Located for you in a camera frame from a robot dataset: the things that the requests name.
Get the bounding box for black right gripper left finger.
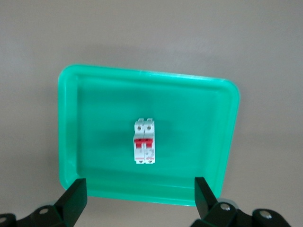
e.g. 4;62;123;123
22;177;88;227

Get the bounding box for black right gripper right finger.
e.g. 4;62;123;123
193;176;240;227

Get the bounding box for white circuit breaker red switch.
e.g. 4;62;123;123
133;117;156;166

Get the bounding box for green plastic tray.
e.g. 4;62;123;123
58;63;241;208

